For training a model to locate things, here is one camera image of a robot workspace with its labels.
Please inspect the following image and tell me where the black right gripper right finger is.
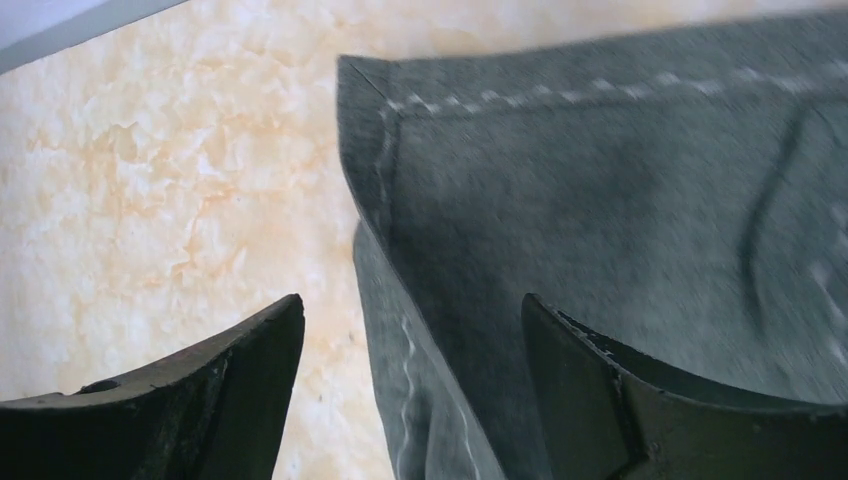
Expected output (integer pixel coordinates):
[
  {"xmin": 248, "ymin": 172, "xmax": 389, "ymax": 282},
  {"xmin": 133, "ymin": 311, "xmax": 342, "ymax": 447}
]
[{"xmin": 521, "ymin": 294, "xmax": 847, "ymax": 479}]

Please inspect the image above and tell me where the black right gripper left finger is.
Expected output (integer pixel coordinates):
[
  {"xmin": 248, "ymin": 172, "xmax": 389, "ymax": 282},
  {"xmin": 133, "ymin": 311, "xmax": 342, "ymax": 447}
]
[{"xmin": 1, "ymin": 294, "xmax": 305, "ymax": 479}]

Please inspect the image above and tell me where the grey cloth napkin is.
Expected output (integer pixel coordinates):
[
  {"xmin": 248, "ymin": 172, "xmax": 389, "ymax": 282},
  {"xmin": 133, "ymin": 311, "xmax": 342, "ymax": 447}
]
[{"xmin": 337, "ymin": 8, "xmax": 847, "ymax": 479}]

